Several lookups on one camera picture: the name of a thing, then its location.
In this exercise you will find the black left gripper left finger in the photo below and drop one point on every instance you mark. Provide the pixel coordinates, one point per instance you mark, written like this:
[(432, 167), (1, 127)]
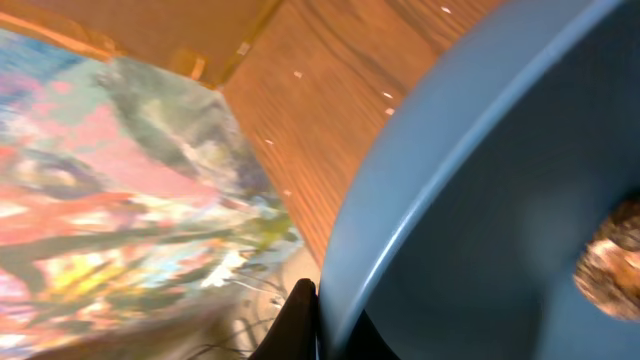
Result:
[(292, 335)]

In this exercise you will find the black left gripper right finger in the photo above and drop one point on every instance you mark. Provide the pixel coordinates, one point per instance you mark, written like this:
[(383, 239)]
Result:
[(365, 342)]

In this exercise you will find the blue plate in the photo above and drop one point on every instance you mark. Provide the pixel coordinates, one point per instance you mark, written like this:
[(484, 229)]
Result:
[(461, 230)]

